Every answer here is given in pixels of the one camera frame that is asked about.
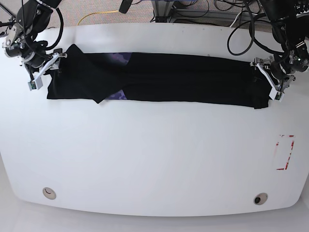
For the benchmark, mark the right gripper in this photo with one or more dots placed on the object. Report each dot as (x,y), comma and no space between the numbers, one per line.
(32,60)

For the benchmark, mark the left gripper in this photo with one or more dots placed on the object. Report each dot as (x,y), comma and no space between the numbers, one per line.
(280,69)

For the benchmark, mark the black T-shirt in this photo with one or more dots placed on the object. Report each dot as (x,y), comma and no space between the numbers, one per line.
(154,77)

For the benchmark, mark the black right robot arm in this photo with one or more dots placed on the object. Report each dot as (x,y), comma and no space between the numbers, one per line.
(32,18)

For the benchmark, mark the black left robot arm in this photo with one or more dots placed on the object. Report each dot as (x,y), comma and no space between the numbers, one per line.
(290,32)

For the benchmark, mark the black tripod stand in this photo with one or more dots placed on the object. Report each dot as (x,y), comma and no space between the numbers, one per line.
(5,24)

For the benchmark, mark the red tape rectangle marking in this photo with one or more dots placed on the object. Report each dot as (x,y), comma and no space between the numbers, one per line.
(283,151)

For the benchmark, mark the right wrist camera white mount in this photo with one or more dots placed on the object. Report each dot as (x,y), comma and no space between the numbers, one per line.
(36,71)

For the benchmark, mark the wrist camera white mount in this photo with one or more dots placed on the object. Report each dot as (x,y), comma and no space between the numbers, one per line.
(36,71)
(277,86)

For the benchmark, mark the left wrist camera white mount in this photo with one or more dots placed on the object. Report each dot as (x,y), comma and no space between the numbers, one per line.
(277,86)

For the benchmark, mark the right table cable grommet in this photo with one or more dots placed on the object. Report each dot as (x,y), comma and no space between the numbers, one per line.
(260,199)

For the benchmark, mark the table cable grommet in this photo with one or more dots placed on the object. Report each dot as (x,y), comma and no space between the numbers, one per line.
(260,199)
(49,193)

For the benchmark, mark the aluminium frame post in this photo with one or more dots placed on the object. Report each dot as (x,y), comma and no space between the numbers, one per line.
(162,10)

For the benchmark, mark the left table cable grommet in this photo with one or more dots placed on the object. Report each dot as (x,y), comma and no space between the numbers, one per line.
(49,193)

